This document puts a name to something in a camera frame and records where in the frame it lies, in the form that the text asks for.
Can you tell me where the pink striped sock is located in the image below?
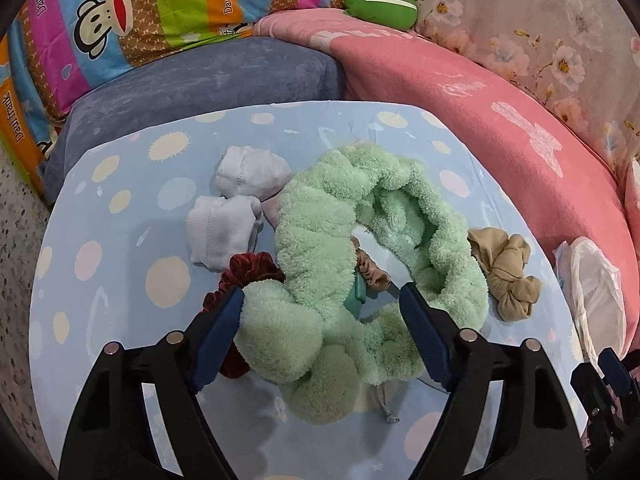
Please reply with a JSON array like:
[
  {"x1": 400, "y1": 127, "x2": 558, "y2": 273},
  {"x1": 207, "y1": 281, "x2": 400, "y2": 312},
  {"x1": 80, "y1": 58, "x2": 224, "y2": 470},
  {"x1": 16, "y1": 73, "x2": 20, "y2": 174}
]
[{"x1": 260, "y1": 195, "x2": 286, "y2": 226}]

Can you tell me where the grey cord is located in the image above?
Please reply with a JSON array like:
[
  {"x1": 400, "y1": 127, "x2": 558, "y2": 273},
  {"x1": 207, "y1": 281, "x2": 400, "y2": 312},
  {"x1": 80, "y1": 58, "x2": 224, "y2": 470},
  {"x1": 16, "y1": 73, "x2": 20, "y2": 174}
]
[{"x1": 375, "y1": 385, "x2": 401, "y2": 423}]

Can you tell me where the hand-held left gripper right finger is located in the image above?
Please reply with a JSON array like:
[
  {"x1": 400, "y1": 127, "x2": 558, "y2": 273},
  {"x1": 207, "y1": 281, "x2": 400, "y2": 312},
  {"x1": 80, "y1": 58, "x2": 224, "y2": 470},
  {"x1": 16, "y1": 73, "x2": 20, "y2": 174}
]
[{"x1": 399, "y1": 284, "x2": 593, "y2": 480}]

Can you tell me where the green fluffy headband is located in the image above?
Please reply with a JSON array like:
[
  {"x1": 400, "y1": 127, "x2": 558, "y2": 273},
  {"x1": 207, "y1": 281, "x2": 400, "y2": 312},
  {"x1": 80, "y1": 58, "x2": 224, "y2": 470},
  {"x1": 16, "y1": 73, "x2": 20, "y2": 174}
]
[{"x1": 234, "y1": 142, "x2": 488, "y2": 426}]

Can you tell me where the white sock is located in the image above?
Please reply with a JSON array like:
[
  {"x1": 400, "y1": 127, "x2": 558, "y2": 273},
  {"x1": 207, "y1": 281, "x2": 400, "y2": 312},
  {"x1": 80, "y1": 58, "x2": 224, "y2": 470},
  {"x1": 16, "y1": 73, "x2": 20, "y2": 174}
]
[
  {"x1": 186, "y1": 195, "x2": 264, "y2": 272},
  {"x1": 215, "y1": 146, "x2": 293, "y2": 198}
]

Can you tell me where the teal hair clip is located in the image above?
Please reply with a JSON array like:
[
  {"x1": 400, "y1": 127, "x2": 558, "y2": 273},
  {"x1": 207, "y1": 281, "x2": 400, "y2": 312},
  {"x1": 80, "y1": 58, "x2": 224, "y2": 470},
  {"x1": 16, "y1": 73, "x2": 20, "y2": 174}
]
[{"x1": 345, "y1": 270, "x2": 371, "y2": 318}]

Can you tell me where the blue-grey velvet cushion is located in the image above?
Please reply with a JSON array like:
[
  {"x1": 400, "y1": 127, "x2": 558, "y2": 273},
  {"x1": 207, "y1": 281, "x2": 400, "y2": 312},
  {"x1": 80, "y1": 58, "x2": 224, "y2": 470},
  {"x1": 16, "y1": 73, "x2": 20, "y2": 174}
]
[{"x1": 42, "y1": 35, "x2": 348, "y2": 206}]

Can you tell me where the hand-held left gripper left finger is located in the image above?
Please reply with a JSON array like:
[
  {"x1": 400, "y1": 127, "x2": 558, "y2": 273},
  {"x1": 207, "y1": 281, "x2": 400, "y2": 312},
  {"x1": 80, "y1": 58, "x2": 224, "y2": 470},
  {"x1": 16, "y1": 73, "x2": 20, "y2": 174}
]
[{"x1": 59, "y1": 286, "x2": 246, "y2": 480}]

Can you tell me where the light blue dotted sheet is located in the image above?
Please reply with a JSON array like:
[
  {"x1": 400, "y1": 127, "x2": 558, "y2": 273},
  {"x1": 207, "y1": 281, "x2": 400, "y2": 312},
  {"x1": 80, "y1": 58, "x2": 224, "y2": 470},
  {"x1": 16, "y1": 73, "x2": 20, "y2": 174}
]
[{"x1": 27, "y1": 101, "x2": 588, "y2": 480}]

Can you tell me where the beige scrunchie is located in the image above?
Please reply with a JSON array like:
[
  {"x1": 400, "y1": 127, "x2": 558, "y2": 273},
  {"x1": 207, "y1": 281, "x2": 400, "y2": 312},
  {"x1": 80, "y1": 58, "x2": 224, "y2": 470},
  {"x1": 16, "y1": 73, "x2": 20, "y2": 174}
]
[{"x1": 467, "y1": 227, "x2": 543, "y2": 323}]

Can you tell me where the dark red velvet scrunchie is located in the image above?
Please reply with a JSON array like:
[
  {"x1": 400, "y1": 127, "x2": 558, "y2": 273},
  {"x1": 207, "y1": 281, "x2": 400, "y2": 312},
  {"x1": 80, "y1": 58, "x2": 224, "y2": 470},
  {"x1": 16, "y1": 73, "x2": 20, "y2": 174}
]
[{"x1": 202, "y1": 254, "x2": 286, "y2": 378}]

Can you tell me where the white plastic bag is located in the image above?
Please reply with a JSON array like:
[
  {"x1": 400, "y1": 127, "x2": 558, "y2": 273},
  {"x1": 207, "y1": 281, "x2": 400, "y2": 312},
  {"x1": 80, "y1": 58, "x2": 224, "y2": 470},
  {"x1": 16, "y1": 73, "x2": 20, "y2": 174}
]
[{"x1": 552, "y1": 236, "x2": 626, "y2": 376}]

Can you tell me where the colourful striped monkey quilt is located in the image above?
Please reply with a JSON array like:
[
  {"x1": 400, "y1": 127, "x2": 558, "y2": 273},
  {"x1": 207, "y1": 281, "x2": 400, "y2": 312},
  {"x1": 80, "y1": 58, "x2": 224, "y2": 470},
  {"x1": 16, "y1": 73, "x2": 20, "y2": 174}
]
[{"x1": 0, "y1": 0, "x2": 368, "y2": 196}]

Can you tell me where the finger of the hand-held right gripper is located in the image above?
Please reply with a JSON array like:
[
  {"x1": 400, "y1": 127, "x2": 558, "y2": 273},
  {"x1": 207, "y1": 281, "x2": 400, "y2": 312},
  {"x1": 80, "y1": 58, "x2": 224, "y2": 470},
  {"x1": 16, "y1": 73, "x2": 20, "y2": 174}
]
[
  {"x1": 571, "y1": 361, "x2": 627, "y2": 462},
  {"x1": 599, "y1": 348, "x2": 640, "y2": 402}
]

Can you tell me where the pink blanket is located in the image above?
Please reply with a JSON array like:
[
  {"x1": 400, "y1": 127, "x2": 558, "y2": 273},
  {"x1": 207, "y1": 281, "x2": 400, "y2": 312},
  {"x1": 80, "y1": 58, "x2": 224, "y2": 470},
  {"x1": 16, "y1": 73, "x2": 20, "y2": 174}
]
[{"x1": 255, "y1": 7, "x2": 633, "y2": 356}]

